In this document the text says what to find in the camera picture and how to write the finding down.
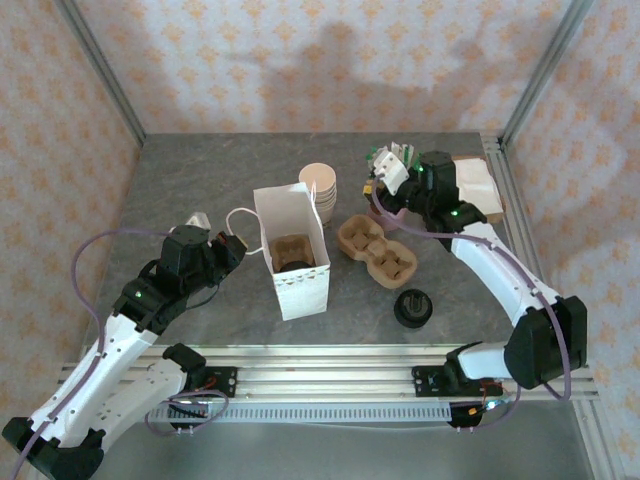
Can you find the aluminium frame post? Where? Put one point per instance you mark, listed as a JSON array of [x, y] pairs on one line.
[[99, 65], [547, 65]]

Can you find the stack of pulp cup carriers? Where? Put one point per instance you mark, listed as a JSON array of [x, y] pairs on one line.
[[360, 240]]

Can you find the stack of paper cups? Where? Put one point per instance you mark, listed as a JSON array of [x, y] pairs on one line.
[[320, 177]]

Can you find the single pulp cup carrier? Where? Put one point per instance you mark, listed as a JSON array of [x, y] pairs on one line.
[[285, 250]]

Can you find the green white stick packet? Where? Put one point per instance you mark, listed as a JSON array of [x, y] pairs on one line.
[[372, 156], [396, 146], [411, 152]]

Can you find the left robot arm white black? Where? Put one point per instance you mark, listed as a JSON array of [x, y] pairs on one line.
[[110, 355]]

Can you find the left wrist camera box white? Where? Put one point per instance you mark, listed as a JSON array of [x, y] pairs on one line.
[[199, 220]]

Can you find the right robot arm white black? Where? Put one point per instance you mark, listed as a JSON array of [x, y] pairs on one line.
[[500, 275]]

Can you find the stack of black cup lids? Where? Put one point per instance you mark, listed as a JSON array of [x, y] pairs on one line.
[[414, 308]]

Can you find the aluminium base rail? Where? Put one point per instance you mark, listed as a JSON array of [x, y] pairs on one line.
[[325, 372]]

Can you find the aluminium side rail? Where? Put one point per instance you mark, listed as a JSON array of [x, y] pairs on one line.
[[511, 200]]

